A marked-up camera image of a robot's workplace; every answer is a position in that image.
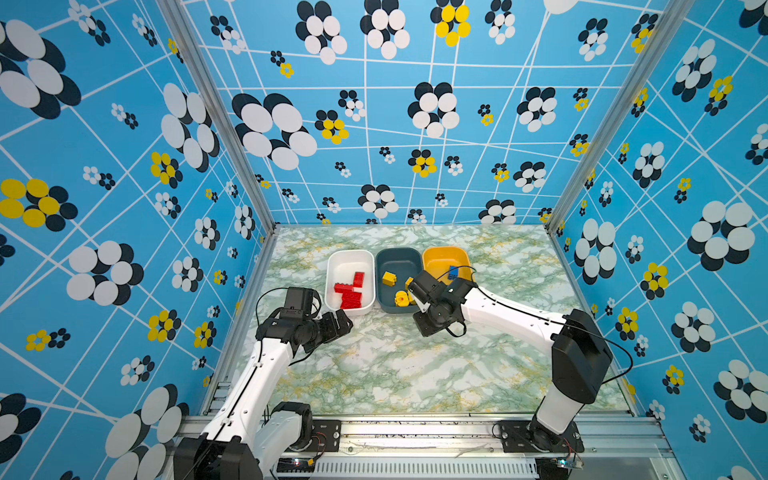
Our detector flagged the right circuit board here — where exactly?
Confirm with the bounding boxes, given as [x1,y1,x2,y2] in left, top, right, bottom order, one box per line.
[536,458,584,480]

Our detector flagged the yellow plastic container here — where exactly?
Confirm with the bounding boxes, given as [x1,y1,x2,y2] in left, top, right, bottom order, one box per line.
[422,246,473,285]

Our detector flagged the yellow rounded lego duck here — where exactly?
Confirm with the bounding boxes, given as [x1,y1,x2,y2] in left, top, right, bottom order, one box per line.
[395,290,410,308]

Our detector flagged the left circuit board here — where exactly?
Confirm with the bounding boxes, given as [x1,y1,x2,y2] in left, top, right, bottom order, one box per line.
[276,458,316,475]

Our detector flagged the circuit board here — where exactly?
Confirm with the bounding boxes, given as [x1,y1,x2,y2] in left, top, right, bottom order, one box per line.
[276,458,316,475]
[536,458,584,480]

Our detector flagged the white plastic container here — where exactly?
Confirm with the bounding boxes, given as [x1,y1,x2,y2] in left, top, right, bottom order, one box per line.
[325,249,375,317]

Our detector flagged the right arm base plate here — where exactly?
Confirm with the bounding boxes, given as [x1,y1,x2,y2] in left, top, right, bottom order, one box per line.
[492,420,584,455]

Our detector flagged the dark teal plastic container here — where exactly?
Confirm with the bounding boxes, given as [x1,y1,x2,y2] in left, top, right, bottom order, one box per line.
[375,247,423,315]

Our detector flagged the aluminium front rail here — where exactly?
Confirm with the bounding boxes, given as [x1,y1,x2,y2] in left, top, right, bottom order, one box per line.
[265,413,684,479]

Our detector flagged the red lego brick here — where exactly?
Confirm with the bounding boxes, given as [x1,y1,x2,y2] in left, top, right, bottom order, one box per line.
[341,291,362,310]
[334,283,356,295]
[353,272,365,288]

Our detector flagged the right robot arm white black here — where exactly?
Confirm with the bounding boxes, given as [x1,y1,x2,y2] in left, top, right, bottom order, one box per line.
[406,271,613,451]

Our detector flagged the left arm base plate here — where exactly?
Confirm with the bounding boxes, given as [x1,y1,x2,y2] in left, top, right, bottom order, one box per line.
[286,419,342,453]

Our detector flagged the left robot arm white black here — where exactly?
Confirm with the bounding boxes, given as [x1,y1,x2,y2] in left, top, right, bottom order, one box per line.
[172,287,354,479]

